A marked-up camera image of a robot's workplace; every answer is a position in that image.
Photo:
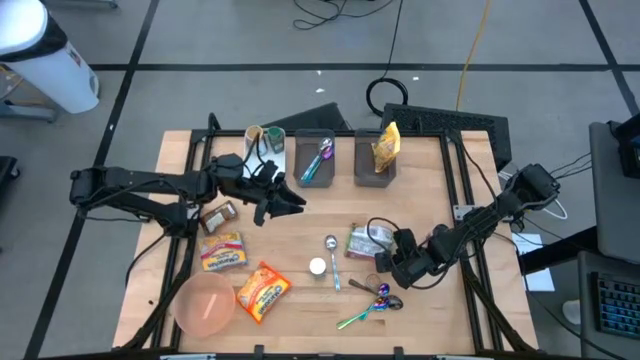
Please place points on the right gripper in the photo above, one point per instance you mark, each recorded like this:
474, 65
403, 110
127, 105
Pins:
415, 250

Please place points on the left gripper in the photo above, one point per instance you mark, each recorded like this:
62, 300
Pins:
260, 185

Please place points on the teal plastic spoon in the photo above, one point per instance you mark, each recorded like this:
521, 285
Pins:
306, 176

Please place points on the pink green ramen packet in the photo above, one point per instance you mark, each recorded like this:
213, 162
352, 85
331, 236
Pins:
360, 245

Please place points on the green spice jar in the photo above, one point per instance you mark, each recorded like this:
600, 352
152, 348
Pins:
276, 140

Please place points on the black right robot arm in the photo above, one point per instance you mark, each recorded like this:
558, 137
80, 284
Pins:
480, 225

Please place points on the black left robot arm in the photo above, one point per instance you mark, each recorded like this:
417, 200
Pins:
150, 182

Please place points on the iridescent purple spoon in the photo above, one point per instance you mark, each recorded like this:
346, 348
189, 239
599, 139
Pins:
383, 289

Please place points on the dark metal spoon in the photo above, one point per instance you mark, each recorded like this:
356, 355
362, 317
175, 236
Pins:
395, 303

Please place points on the iridescent green spoon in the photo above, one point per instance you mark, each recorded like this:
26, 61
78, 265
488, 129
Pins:
381, 303

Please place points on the white plastic bin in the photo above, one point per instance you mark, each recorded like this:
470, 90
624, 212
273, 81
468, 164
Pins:
280, 162

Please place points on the grey plastic bin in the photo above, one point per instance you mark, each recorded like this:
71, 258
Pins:
364, 165
320, 172

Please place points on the brown spice packet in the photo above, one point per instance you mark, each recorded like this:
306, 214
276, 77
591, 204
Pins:
218, 218

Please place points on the bagel seasoning jar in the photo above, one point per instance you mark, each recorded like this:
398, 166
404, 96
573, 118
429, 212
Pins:
317, 266

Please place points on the black table clamp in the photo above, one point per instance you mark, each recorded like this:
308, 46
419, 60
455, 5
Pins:
258, 349
398, 351

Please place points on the yellow red ramen packet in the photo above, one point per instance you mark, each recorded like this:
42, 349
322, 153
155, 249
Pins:
223, 252

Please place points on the orange ramen packet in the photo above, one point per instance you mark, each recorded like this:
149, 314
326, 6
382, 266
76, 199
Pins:
262, 292

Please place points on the pink translucent bowl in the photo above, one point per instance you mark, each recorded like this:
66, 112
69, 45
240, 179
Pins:
202, 305

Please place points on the white paper sheet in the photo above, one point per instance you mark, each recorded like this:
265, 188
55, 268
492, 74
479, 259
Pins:
540, 280

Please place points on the black desk crossbar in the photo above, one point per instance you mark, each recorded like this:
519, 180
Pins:
550, 255

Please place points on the white computer mouse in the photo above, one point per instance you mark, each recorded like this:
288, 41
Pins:
572, 311

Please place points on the black backlit keyboard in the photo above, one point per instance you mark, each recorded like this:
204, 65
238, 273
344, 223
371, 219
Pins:
617, 305

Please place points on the grey side desk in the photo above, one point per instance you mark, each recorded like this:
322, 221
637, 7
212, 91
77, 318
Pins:
615, 220

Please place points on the black desk device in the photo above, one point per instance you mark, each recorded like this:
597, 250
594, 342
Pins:
631, 155

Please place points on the white trash can black rim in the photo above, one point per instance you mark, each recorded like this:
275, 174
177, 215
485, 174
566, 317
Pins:
55, 75

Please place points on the grey table foot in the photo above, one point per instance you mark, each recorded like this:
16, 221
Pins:
30, 112

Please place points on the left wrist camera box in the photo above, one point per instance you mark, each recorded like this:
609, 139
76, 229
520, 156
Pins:
260, 214

